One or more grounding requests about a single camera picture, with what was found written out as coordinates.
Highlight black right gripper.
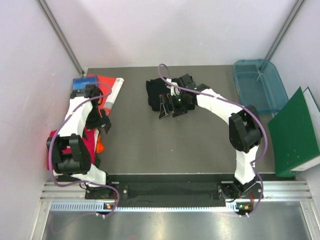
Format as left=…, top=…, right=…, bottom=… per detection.
left=159, top=92, right=189, bottom=120

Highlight red t-shirt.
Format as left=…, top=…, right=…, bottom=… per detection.
left=46, top=128, right=99, bottom=170

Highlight black t-shirt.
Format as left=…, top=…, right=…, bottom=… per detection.
left=145, top=76, right=196, bottom=113

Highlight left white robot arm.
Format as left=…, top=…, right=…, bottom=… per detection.
left=46, top=83, right=114, bottom=199

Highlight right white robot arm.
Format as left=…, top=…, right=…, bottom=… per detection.
left=159, top=74, right=264, bottom=198

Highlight orange folded t-shirt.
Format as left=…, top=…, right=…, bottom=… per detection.
left=96, top=135, right=105, bottom=154

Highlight blue orange book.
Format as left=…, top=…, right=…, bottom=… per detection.
left=72, top=76, right=98, bottom=91

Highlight dark green folded t-shirt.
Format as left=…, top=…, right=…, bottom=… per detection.
left=94, top=154, right=101, bottom=168

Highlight teal plastic bin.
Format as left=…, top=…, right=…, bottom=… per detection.
left=232, top=59, right=289, bottom=114

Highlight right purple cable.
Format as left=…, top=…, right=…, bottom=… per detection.
left=157, top=63, right=270, bottom=218

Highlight purple cable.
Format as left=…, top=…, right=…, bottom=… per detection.
left=47, top=83, right=120, bottom=218
left=157, top=63, right=270, bottom=218

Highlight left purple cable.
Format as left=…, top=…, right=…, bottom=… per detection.
left=47, top=83, right=120, bottom=218

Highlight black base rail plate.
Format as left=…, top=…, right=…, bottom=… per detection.
left=84, top=174, right=266, bottom=203

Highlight slotted cable duct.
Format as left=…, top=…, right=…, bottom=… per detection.
left=49, top=201, right=253, bottom=213

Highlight green ring binder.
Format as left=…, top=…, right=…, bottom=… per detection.
left=268, top=87, right=320, bottom=178

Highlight left aluminium corner post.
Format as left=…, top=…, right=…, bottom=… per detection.
left=36, top=0, right=85, bottom=76

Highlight aluminium corner post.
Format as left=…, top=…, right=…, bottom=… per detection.
left=264, top=0, right=306, bottom=61
left=36, top=0, right=85, bottom=76

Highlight aluminium frame rail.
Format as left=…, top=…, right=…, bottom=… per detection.
left=40, top=180, right=312, bottom=202

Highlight right aluminium corner post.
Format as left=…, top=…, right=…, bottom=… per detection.
left=264, top=0, right=306, bottom=61

